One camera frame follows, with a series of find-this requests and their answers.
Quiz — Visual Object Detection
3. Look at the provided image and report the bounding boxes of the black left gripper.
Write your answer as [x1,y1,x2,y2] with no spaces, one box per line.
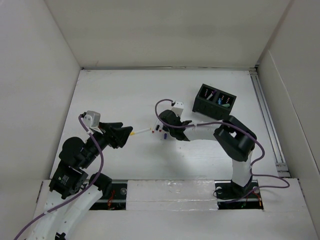
[81,120,133,167]

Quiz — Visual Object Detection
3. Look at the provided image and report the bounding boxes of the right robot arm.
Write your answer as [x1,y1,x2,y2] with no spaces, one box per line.
[159,110,257,197]

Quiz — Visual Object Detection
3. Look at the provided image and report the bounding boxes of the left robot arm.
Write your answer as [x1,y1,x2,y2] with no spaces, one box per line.
[15,122,133,240]

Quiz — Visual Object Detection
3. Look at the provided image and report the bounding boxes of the black desk organizer box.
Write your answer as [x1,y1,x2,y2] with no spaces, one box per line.
[192,84,237,120]

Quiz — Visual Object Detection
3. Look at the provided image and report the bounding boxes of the black capped white marker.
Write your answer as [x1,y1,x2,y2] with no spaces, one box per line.
[154,121,162,131]

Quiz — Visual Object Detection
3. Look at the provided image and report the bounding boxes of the yellow capped white marker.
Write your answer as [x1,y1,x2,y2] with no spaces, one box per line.
[130,128,152,136]

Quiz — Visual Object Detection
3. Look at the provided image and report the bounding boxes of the red capped marker left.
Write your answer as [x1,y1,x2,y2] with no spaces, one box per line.
[151,121,158,133]

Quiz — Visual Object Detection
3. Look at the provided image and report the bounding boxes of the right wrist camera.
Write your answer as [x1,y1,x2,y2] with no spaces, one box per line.
[171,100,184,117]

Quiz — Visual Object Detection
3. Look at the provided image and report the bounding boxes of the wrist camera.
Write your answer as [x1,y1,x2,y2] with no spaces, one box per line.
[171,100,184,117]
[82,110,101,128]

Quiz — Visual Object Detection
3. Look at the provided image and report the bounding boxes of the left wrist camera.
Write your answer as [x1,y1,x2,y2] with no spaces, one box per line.
[82,110,101,128]

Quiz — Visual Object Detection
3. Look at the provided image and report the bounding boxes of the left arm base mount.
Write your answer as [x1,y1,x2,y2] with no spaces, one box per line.
[90,173,128,211]

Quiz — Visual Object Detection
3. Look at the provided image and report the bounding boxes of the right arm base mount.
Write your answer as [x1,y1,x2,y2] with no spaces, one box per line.
[212,180,264,210]

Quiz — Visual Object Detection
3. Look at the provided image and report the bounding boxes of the aluminium rail right side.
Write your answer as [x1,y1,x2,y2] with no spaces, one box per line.
[249,68,291,178]

